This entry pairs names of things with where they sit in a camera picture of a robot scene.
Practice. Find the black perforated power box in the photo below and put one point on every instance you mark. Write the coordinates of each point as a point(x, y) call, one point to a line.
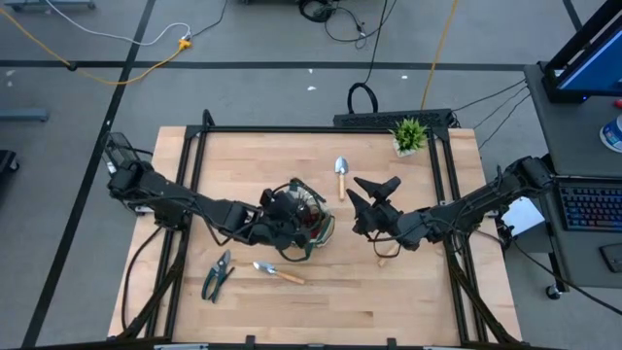
point(389, 118)

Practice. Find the white round container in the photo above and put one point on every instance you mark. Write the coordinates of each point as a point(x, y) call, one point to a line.
point(613, 136)

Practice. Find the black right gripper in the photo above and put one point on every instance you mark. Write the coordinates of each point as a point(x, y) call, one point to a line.
point(389, 221)

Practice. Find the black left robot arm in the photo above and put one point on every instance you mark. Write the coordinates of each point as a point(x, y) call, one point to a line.
point(170, 194)

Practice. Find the green plant in white pot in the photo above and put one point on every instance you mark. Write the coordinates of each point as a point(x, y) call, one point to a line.
point(410, 136)

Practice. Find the black metal table frame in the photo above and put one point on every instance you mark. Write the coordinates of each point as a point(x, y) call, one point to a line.
point(316, 129)

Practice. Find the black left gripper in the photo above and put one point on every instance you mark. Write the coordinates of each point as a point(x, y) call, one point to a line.
point(282, 223)

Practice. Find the white paper sheet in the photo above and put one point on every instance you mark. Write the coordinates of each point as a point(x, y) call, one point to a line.
point(517, 216)

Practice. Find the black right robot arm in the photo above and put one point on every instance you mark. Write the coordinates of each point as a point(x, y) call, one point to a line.
point(486, 199)

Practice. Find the cream green-trimmed gardening bag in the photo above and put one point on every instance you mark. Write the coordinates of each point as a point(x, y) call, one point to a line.
point(326, 228)

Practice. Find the black computer monitor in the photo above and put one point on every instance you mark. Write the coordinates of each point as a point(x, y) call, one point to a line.
point(593, 68)

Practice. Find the black laptop keyboard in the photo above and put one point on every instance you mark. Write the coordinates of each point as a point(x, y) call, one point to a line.
point(590, 209)

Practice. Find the grey computer desk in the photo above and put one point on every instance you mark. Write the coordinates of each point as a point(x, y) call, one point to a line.
point(559, 126)

